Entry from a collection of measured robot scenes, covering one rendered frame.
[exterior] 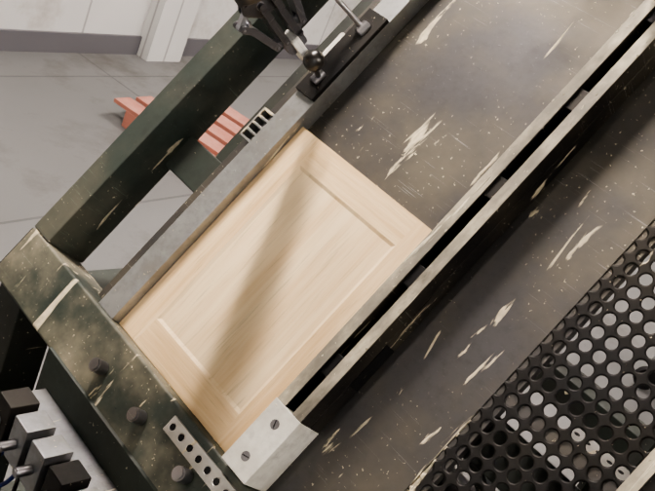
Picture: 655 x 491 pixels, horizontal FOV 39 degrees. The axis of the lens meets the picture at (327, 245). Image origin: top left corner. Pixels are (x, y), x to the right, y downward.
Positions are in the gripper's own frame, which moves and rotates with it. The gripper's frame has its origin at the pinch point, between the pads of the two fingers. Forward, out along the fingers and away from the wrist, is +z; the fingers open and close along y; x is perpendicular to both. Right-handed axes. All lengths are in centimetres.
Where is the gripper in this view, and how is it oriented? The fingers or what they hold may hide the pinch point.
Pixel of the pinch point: (298, 47)
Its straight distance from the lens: 162.9
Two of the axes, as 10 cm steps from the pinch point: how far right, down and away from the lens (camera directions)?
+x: 6.2, 5.6, -5.6
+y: -6.8, 7.3, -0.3
